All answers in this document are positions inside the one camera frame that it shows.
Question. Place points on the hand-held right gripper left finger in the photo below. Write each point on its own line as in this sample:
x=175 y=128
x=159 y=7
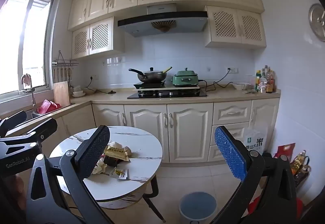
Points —
x=96 y=150

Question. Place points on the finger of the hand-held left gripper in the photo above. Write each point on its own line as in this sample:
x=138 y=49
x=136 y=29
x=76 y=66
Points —
x=15 y=118
x=48 y=126

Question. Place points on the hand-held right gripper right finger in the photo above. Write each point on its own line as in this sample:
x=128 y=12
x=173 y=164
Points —
x=229 y=153

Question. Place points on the black snack packet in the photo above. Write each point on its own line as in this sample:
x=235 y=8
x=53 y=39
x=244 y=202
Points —
x=110 y=160

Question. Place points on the yellow snack packet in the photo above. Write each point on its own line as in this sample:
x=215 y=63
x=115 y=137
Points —
x=115 y=152

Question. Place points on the small white yellow-print sachet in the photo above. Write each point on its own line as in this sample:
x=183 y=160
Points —
x=119 y=173

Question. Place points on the grey-blue trash bin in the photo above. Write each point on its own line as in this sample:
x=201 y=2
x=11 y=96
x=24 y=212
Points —
x=198 y=205

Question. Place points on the person's left hand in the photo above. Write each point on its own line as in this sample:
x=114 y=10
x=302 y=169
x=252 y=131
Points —
x=15 y=191

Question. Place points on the red dish basket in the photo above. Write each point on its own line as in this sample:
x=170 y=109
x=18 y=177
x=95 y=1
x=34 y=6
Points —
x=48 y=106

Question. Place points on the metal sink faucet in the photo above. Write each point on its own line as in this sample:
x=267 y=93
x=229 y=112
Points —
x=32 y=97

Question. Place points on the white rice bag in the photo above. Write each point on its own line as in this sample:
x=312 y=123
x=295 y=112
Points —
x=256 y=137

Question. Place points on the wooden cutting board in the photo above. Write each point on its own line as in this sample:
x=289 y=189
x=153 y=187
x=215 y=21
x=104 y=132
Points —
x=61 y=94

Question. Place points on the pink rag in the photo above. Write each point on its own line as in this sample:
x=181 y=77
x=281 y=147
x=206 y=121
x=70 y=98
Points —
x=26 y=79

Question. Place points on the stack of white bowls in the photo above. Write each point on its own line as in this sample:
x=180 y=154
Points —
x=78 y=92

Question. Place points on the round white marble table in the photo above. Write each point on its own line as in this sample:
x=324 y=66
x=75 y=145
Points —
x=142 y=142

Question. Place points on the cream base cabinets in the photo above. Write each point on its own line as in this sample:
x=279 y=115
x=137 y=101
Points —
x=188 y=127

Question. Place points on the beige countertop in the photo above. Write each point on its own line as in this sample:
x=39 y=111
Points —
x=228 y=94

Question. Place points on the cluster of condiment bottles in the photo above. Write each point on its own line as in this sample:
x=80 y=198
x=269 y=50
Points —
x=265 y=82

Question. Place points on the kitchen window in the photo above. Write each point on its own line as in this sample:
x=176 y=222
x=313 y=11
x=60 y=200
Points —
x=30 y=36

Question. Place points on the black induction cooker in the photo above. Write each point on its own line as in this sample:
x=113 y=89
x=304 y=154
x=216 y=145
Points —
x=149 y=85

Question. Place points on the black gas stove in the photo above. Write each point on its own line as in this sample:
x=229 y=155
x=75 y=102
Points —
x=167 y=94

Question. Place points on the green electric cooking pot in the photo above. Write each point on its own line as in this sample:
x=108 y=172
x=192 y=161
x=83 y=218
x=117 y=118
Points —
x=186 y=78

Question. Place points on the steel wok with lid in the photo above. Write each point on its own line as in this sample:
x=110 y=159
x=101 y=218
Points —
x=151 y=75

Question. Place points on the cream lattice door cabinet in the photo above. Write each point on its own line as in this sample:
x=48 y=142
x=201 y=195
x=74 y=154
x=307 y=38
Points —
x=100 y=36
x=236 y=26

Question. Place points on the range hood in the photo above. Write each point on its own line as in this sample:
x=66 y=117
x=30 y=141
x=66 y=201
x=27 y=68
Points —
x=162 y=22

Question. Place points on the round metal lid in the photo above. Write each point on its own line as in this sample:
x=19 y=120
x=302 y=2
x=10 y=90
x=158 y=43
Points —
x=317 y=22

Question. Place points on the wall utensil rack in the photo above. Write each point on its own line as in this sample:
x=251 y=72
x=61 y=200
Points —
x=63 y=64

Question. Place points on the wall outlet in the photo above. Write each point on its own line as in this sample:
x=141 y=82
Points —
x=232 y=70
x=94 y=77

